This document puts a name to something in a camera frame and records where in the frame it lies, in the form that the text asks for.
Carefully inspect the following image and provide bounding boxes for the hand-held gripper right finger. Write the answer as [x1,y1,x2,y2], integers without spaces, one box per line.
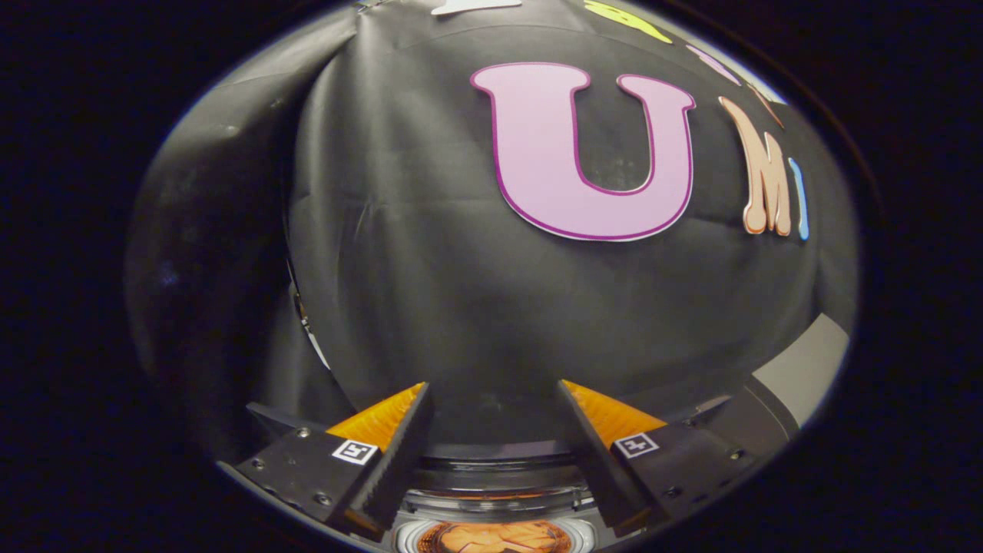
[556,379,760,538]

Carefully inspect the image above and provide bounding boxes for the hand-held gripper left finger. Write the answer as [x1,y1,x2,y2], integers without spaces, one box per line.
[234,382,436,542]

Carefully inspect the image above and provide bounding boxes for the grey washing machine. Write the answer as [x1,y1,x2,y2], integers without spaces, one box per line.
[384,453,615,553]

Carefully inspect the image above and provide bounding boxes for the orange polo shirt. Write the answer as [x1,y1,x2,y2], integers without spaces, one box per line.
[438,521,573,553]

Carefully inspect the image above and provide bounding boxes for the black backdrop cloth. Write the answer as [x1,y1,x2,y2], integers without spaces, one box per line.
[123,0,861,462]

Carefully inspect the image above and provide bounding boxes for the white cabinet with grey top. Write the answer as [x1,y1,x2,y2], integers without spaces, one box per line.
[691,313,852,462]

